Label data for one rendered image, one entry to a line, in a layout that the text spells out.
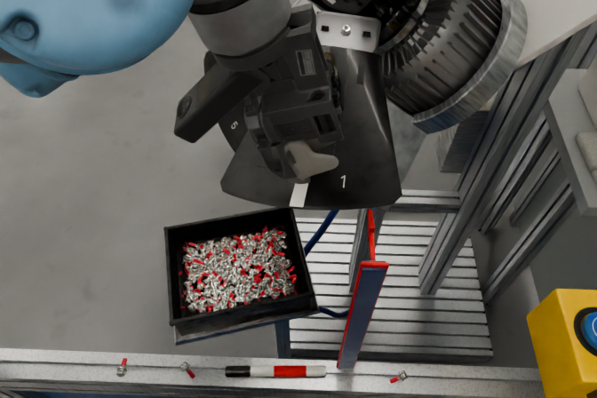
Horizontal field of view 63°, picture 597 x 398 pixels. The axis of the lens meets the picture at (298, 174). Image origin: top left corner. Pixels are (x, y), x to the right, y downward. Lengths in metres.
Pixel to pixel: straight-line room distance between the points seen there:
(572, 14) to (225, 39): 0.52
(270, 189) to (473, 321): 1.20
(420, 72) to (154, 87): 1.79
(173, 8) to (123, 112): 2.15
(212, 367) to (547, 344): 0.43
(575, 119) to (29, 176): 1.91
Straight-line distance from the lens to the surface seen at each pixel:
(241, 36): 0.36
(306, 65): 0.40
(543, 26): 0.78
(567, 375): 0.61
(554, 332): 0.63
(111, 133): 2.24
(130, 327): 1.75
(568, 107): 1.14
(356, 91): 0.61
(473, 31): 0.73
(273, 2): 0.37
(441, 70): 0.73
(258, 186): 0.58
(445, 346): 1.63
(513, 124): 1.00
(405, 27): 0.72
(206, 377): 0.75
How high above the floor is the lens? 1.58
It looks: 54 degrees down
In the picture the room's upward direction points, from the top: straight up
